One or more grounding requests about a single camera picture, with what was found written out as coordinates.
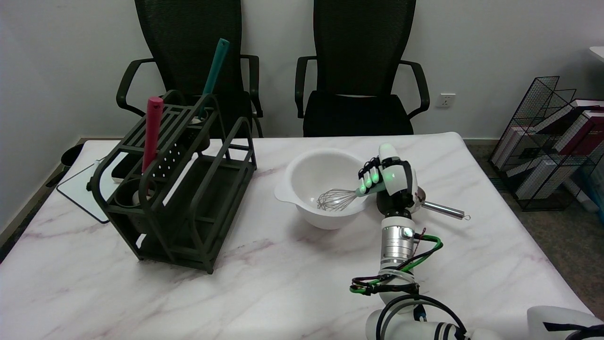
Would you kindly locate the white board with black edge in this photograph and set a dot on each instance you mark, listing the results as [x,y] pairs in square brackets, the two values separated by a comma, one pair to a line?
[80,189]

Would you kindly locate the white mixing bowl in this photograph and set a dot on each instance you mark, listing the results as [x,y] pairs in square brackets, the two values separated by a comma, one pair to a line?
[306,172]

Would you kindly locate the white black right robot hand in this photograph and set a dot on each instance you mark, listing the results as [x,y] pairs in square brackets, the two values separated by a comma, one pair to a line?
[396,182]

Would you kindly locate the black mesh office chair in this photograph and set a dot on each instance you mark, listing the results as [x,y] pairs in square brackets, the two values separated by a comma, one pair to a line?
[188,38]
[363,47]

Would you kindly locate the dark green utensil rack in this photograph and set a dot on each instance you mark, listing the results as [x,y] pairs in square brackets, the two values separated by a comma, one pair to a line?
[207,198]

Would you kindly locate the black waste bin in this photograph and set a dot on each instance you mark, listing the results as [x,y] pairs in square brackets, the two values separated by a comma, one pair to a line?
[71,155]

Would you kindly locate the white paperback book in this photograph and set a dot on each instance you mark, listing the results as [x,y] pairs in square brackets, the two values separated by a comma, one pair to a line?
[542,174]

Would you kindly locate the white wall socket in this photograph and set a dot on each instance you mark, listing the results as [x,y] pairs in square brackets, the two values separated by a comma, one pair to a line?
[445,100]

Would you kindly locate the stainless steel scoop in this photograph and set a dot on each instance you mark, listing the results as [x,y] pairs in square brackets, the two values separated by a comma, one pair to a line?
[443,209]

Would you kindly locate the maroon hardcover book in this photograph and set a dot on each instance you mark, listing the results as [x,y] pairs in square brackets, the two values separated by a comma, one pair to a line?
[590,132]

